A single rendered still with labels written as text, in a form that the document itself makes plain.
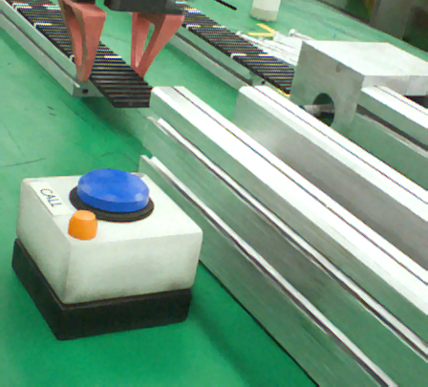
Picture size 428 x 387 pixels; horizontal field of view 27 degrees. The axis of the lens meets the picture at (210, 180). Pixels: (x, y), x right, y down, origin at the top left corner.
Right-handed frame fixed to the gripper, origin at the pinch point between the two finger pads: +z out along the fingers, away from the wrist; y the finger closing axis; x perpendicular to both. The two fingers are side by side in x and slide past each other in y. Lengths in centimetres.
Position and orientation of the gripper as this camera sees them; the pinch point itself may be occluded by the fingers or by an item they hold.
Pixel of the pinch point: (110, 73)
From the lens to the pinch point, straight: 82.1
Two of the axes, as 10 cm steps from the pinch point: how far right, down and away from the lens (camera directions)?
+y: 8.6, -0.5, 5.1
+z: -1.8, 9.0, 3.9
